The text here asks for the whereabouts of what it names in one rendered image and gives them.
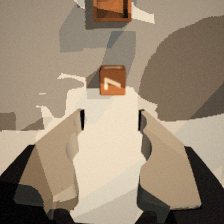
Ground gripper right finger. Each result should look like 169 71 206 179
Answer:
136 109 224 224

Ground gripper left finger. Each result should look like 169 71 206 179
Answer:
0 109 85 224

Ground orange wooden calendar cube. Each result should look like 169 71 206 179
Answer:
99 65 126 96

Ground orange wooden tray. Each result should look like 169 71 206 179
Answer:
93 0 132 22

